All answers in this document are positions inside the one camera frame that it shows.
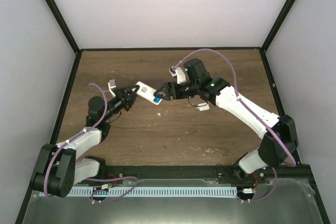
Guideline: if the light blue slotted cable duct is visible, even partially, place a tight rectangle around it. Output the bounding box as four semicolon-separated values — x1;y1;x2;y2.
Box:
68;186;237;198

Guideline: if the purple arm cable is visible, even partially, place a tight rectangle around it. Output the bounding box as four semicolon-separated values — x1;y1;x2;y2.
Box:
43;82;139;204
174;48;297;204

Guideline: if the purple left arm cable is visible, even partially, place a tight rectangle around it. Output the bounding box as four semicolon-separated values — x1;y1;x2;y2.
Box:
43;82;139;204

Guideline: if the white remote control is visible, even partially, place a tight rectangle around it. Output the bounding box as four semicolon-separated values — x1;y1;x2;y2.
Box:
136;81;159;105

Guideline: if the black metal enclosure frame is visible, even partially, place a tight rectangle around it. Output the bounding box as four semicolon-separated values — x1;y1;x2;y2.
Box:
14;0;332;224

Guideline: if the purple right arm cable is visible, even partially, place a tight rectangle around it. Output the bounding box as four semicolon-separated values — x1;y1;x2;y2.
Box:
174;48;297;204

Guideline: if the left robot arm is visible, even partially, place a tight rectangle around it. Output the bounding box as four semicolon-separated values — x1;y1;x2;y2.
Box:
29;84;140;198

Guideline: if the grey metal front plate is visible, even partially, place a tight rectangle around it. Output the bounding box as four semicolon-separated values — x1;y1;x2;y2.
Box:
23;178;323;223

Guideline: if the blue battery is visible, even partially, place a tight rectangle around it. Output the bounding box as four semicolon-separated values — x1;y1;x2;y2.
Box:
153;98;162;104

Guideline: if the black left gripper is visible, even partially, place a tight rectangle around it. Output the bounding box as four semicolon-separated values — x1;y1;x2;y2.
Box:
103;86;140;122

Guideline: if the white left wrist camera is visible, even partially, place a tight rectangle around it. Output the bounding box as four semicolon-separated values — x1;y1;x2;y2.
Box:
108;79;117;98

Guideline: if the white battery compartment cover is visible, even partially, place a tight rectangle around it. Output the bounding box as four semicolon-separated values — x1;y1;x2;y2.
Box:
197;103;209;111

